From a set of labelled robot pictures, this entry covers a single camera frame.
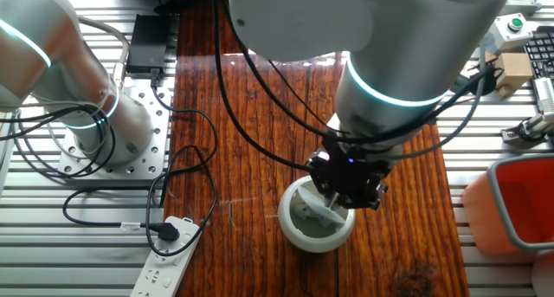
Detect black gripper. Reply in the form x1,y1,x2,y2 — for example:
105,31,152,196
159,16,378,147
306,145,393,211

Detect round white swing-lid trash can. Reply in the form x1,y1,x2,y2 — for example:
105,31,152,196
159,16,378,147
277,174,357,254

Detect wood grain board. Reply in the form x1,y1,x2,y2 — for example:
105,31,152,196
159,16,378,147
163,0,471,297

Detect orange square bin grey rim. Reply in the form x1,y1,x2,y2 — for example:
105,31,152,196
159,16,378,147
461,153,554,257

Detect white power strip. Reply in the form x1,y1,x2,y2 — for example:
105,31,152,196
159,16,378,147
129,216,204,297

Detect large wooden block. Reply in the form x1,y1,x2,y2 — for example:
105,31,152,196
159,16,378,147
493,52,534,99

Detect beige round bin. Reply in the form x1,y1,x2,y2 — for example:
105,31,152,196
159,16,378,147
531,249,554,297

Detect grey box green button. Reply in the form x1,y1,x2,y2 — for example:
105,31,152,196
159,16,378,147
486,13,534,55

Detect black keyboard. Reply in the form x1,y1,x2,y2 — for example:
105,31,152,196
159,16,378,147
522,30,554,80

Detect black power adapter brick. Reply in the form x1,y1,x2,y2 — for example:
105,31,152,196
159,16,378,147
126,14,170,75

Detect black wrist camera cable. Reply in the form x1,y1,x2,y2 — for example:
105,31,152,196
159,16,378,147
218,0,494,145

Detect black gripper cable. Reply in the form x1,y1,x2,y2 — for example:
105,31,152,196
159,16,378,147
210,0,312,172

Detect wrist camera with grey bracket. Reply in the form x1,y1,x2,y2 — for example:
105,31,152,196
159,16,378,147
449,65,499,97

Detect black power cord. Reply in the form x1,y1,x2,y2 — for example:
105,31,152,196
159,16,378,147
62,74,220,258

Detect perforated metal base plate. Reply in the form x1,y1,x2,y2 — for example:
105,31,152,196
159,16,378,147
58,78,174,181

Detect small silver camera on mount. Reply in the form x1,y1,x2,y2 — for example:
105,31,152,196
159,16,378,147
501,113,554,149

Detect silver ribbed camera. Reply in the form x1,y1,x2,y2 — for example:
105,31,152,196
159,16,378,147
531,76,554,114

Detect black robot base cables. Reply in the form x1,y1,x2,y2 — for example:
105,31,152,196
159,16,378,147
0,101,118,179

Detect thick grey robot cable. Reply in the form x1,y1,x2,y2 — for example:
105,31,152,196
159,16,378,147
75,14,132,88

